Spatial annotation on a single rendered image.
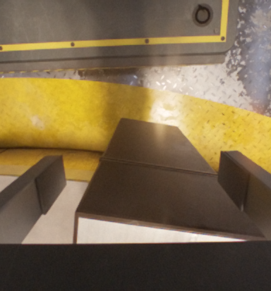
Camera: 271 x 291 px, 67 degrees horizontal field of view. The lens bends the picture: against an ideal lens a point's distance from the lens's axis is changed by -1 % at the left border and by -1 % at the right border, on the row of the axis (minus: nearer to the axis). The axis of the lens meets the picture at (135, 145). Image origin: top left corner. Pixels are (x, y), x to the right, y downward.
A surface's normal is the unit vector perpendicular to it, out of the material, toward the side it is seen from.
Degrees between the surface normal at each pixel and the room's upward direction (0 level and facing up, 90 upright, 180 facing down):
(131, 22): 0
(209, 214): 90
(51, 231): 0
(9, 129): 0
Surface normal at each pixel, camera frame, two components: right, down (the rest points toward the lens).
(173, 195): 0.15, -0.94
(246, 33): -0.02, 0.30
